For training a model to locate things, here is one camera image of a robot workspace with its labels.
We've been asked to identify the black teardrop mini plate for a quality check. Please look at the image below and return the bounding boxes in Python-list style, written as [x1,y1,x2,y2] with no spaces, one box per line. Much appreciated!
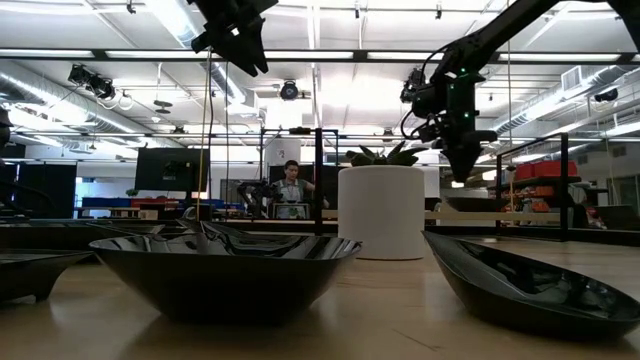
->
[42,227,109,251]
[174,218,264,241]
[422,229,640,344]

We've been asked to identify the black wall monitor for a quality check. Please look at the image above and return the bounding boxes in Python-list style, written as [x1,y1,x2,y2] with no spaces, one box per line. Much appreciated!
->
[134,146,211,193]

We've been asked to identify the person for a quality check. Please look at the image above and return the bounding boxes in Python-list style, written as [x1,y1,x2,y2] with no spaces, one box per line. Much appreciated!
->
[269,159,331,220]

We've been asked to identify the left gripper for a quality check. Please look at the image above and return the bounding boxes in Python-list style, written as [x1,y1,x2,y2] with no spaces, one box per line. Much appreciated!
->
[189,0,279,77]

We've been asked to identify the white cylindrical plant pot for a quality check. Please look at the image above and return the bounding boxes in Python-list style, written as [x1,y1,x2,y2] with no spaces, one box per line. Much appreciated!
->
[337,164,426,261]

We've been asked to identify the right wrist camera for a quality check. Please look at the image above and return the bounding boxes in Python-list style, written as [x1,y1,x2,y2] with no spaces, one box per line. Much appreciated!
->
[410,84,444,129]

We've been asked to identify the black aluminium rig frame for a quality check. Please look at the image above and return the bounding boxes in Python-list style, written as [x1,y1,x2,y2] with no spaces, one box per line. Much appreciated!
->
[0,47,640,246]

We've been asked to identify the green succulent plant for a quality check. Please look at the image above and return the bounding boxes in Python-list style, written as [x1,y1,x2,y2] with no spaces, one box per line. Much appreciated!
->
[344,140,430,168]

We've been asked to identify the black mounted camera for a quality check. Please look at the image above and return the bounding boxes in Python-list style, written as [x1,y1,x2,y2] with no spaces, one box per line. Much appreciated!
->
[278,79,300,102]
[398,68,426,104]
[67,63,117,101]

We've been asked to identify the black partition panel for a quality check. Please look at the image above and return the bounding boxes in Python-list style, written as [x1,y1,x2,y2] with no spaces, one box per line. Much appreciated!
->
[14,160,79,220]

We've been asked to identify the blue storage bin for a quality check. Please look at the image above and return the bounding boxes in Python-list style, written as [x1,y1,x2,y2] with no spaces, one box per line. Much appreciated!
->
[81,196,132,209]

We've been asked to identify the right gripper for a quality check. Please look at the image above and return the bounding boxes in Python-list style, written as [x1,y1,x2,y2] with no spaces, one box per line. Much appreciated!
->
[424,74,499,182]

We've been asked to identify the red storage bin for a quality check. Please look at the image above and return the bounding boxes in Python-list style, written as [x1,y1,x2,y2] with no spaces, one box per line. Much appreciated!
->
[513,159,579,181]
[130,197,180,209]

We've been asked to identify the black hanging cable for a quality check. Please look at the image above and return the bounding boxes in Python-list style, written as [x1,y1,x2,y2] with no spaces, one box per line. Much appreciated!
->
[223,59,232,221]

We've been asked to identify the wooden shelf with black frame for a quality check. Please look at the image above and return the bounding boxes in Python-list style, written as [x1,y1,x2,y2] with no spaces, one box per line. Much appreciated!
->
[259,127,571,242]

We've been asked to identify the black square mini plate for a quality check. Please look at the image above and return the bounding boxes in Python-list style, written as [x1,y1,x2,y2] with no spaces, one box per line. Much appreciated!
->
[0,248,95,304]

